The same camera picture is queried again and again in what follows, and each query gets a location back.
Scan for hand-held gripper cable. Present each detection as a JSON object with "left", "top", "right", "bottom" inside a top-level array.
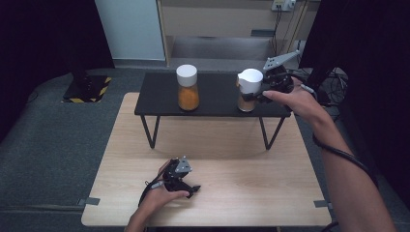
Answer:
[
  {"left": 300, "top": 82, "right": 381, "bottom": 232},
  {"left": 137, "top": 159, "right": 173, "bottom": 208}
]

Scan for brown spice jar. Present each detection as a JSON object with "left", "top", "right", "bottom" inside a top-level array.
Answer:
[{"left": 236, "top": 68, "right": 265, "bottom": 113}]

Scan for black power cables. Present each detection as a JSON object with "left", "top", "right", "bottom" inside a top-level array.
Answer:
[{"left": 269, "top": 9, "right": 303, "bottom": 74}]

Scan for person's left hand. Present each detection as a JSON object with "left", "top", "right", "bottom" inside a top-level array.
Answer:
[{"left": 138, "top": 188, "right": 190, "bottom": 216}]

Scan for left hand-held gripper cable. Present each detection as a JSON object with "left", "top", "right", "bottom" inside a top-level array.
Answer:
[{"left": 137, "top": 159, "right": 173, "bottom": 208}]

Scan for grey tape strip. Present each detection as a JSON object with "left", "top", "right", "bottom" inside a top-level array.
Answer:
[
  {"left": 313, "top": 199, "right": 334, "bottom": 211},
  {"left": 76, "top": 196, "right": 102, "bottom": 207}
]

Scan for black shelf riser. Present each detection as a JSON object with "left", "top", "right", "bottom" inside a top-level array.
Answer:
[{"left": 133, "top": 72, "right": 292, "bottom": 150}]

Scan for tangled black floor cables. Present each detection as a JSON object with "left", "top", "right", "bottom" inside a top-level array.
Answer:
[{"left": 322, "top": 67, "right": 350, "bottom": 107}]

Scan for right hand-held gripper cable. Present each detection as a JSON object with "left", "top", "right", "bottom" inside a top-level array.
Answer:
[{"left": 300, "top": 82, "right": 381, "bottom": 232}]

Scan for wooden cabinet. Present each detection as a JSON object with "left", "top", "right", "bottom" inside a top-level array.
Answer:
[{"left": 156, "top": 0, "right": 321, "bottom": 70}]

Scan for orange spice jar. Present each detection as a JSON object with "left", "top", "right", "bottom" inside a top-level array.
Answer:
[{"left": 175, "top": 64, "right": 201, "bottom": 112}]

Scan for white wall panel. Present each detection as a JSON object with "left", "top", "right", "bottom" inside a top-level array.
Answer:
[{"left": 94, "top": 0, "right": 166, "bottom": 62}]

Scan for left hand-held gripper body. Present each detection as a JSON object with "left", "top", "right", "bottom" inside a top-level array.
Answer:
[{"left": 161, "top": 156, "right": 193, "bottom": 191}]

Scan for dark curtain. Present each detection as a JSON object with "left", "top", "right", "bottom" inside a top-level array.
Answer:
[
  {"left": 0, "top": 0, "right": 116, "bottom": 144},
  {"left": 298, "top": 0, "right": 410, "bottom": 202}
]

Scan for white power strip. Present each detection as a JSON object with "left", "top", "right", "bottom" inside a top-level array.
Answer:
[{"left": 271, "top": 0, "right": 297, "bottom": 13}]

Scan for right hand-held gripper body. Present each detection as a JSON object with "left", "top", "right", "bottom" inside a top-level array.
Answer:
[{"left": 262, "top": 49, "right": 301, "bottom": 95}]

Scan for person's right hand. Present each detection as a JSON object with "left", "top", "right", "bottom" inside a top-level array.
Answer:
[{"left": 262, "top": 76, "right": 327, "bottom": 126}]

